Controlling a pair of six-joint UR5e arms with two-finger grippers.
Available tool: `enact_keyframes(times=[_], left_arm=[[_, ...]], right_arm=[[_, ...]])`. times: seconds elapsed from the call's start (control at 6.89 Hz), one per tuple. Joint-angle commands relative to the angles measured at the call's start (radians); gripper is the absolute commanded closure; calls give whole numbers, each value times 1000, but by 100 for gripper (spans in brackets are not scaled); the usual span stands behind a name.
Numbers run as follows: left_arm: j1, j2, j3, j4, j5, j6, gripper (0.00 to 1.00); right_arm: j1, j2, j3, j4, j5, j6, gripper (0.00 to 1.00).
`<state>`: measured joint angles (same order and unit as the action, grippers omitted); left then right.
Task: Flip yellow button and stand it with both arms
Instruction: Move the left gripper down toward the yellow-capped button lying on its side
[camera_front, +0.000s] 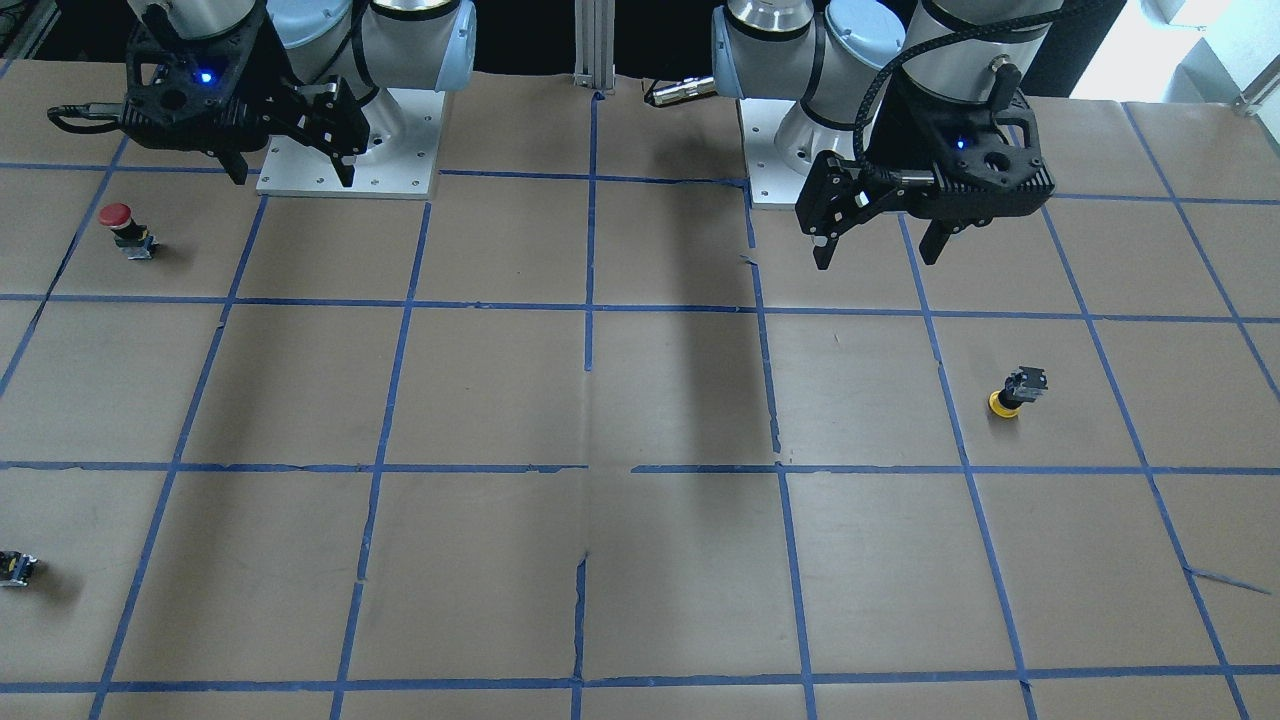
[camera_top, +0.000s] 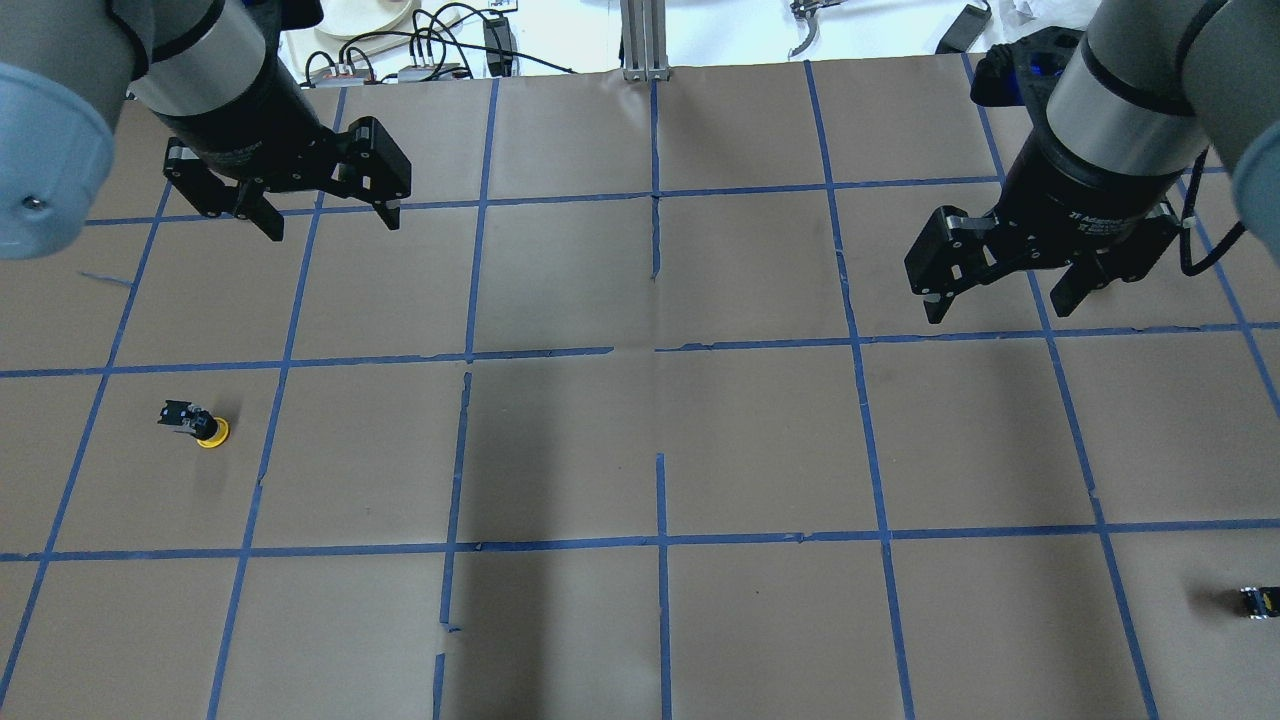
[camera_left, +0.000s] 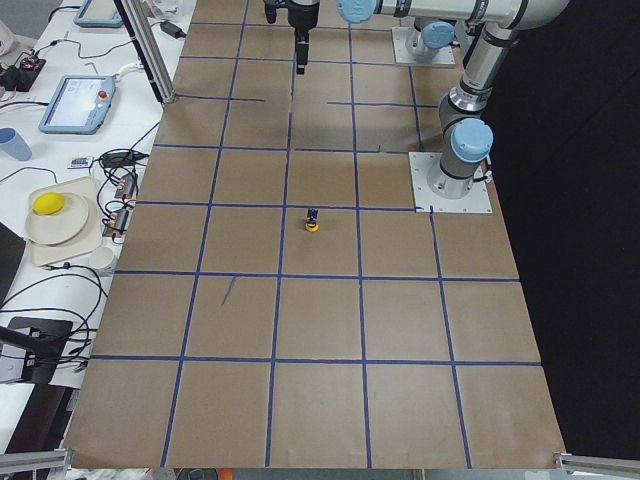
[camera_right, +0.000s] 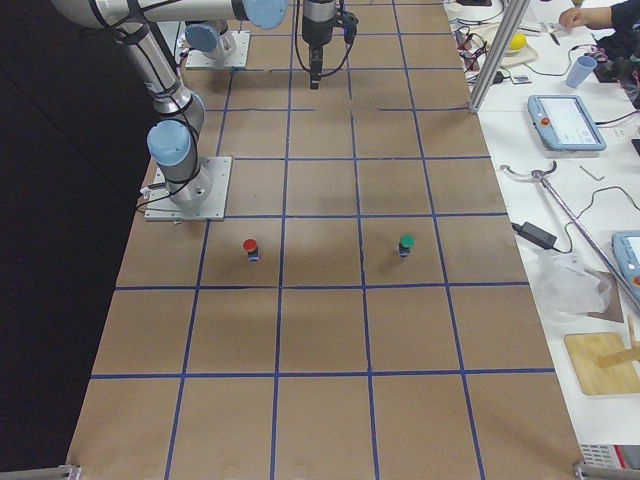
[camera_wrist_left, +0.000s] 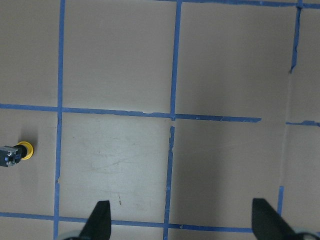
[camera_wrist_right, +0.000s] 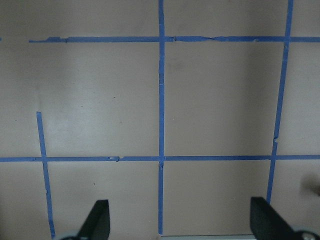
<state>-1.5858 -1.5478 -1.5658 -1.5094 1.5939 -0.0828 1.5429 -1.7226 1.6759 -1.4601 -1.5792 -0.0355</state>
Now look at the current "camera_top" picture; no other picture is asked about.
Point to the small black yellow component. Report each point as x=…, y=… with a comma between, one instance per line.
x=1260, y=603

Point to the aluminium frame post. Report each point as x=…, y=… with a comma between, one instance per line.
x=644, y=56

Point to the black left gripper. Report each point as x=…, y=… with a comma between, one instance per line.
x=252, y=135

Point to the yellow push button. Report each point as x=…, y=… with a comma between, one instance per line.
x=205, y=428

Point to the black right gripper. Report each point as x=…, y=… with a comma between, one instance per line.
x=1075, y=195

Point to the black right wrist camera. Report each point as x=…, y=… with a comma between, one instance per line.
x=1012, y=74

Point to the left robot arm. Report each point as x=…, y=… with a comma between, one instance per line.
x=210, y=72

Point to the black power adapter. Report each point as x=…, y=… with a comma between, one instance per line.
x=965, y=29

